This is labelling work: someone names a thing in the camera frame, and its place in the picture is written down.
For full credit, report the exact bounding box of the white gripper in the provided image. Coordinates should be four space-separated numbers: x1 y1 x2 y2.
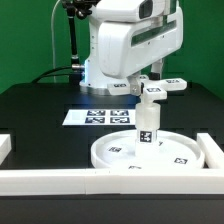
98 6 183 96

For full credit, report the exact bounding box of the white cross-shaped table base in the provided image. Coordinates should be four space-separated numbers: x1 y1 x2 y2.
107 75 187 102

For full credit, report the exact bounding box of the white round table top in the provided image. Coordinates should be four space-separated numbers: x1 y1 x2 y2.
91 129 205 170

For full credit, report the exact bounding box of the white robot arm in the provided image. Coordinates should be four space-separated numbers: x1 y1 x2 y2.
80 0 183 95

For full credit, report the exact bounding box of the white marker sheet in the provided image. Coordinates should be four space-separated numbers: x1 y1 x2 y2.
63 109 135 126

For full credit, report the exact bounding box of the white U-shaped fence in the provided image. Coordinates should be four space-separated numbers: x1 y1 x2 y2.
0 133 224 196

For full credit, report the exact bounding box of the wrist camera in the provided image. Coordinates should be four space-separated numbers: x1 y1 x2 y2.
96 0 166 22

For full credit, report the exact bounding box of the black cable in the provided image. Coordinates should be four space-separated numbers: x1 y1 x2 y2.
31 65 75 84

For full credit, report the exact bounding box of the grey thin cable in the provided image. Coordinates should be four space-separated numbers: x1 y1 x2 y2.
50 0 64 84

